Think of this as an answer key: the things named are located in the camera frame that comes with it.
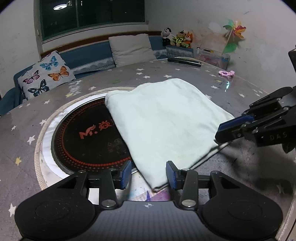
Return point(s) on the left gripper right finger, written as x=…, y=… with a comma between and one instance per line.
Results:
x=184, y=182

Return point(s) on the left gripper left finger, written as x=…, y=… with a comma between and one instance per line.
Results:
x=111, y=180

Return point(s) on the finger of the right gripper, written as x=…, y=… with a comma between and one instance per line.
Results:
x=230, y=130
x=271, y=103

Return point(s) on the pale green garment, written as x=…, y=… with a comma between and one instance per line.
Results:
x=166, y=121

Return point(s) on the pink braided hair band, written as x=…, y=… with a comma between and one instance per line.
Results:
x=226, y=74

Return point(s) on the round induction cooktop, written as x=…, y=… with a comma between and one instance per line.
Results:
x=79, y=135

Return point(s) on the clear plastic storage box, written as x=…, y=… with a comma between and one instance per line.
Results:
x=212, y=57

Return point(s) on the colourful paper pinwheel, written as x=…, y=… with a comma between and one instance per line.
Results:
x=233, y=36

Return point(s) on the black remote control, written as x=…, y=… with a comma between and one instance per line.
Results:
x=185, y=60

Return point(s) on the orange fox plush toy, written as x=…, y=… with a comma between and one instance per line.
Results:
x=188, y=40

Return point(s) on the brown bear plush toy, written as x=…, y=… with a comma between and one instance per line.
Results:
x=179, y=40

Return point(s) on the panda plush toy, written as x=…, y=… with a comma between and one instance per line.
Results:
x=167, y=37

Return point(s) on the blue sofa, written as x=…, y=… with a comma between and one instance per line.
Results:
x=87, y=60

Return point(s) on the butterfly print pillow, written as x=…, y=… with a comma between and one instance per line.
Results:
x=45, y=75

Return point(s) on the grey plain pillow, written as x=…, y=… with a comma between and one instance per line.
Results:
x=131, y=49

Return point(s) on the dark window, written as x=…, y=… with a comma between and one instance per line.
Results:
x=57, y=20

